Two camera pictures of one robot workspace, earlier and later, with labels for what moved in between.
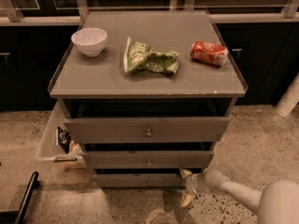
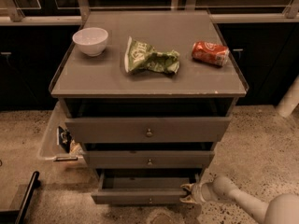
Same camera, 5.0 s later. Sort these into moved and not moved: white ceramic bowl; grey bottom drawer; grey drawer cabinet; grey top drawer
Moved: grey bottom drawer
Not moved: grey drawer cabinet; grey top drawer; white ceramic bowl
